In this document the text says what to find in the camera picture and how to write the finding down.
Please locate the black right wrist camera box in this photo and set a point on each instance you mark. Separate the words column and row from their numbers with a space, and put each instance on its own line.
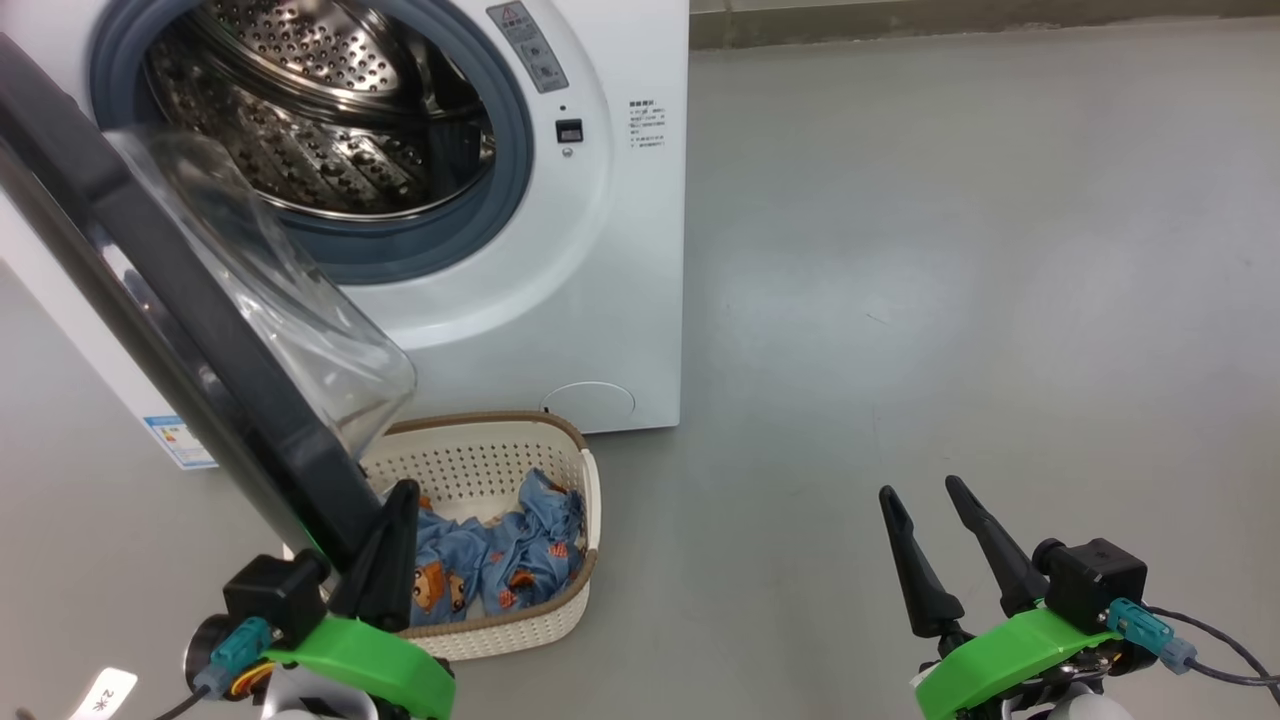
column 1095, row 585

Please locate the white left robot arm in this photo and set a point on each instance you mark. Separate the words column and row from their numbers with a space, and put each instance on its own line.
column 320, row 700

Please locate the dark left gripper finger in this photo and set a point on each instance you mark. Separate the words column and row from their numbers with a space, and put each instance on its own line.
column 385, row 570

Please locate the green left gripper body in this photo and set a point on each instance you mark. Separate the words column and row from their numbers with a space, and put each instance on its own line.
column 390, row 670

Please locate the black door latch socket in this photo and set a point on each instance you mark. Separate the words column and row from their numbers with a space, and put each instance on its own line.
column 569, row 131

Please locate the round white filter cover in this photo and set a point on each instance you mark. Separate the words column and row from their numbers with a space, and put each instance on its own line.
column 590, row 405

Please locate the white paper tag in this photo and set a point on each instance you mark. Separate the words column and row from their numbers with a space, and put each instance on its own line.
column 105, row 693

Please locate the small printed text sticker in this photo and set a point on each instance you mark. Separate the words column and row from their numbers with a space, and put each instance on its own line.
column 648, row 124

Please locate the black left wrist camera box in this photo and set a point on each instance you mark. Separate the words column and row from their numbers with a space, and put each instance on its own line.
column 275, row 595

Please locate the blue monkey print garment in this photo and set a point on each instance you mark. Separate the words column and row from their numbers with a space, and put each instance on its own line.
column 535, row 540
column 445, row 570

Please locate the white front-load washing machine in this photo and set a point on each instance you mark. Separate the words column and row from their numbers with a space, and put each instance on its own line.
column 620, row 300

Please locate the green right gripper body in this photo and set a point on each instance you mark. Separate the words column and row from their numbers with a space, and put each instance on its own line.
column 1010, row 650

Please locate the cream perforated laundry basket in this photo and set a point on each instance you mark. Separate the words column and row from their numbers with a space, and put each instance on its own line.
column 480, row 460

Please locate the blue energy label sticker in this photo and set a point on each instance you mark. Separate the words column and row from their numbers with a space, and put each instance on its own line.
column 185, row 445

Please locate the grey warning sticker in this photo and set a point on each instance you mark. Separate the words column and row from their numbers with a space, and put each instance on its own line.
column 530, row 50

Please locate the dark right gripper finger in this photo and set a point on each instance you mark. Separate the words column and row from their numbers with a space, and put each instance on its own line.
column 925, row 580
column 1005, row 560

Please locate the black round glass washer door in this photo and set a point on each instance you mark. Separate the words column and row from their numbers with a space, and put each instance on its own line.
column 200, row 300

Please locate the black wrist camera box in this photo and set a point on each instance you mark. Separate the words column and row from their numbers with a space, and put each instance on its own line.
column 1095, row 585
column 275, row 595

